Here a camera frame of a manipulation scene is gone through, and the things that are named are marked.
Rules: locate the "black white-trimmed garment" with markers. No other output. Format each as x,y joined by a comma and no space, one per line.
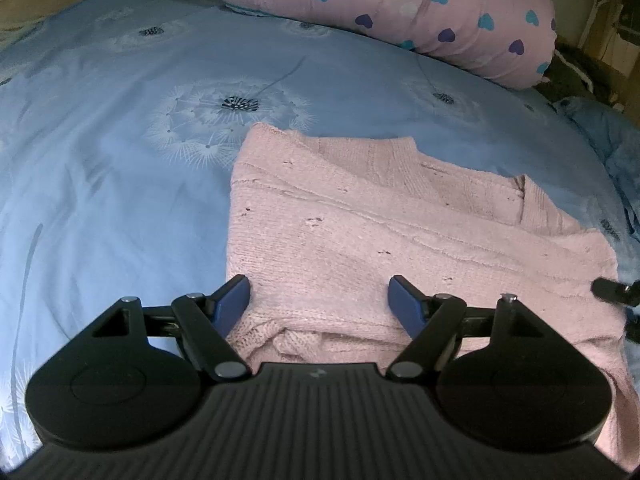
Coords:
573,73

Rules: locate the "blue dandelion pillow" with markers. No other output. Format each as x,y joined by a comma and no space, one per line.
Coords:
615,140

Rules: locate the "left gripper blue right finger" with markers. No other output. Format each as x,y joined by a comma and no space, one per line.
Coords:
434,325

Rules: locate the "pink knit cardigan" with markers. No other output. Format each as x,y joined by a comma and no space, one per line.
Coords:
320,225

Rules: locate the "blue dandelion bed sheet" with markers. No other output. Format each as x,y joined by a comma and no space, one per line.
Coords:
120,120

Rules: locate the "pink heart-print rolled quilt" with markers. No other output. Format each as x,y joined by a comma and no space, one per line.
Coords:
509,42

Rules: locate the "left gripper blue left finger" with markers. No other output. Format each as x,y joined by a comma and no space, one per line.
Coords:
205,322

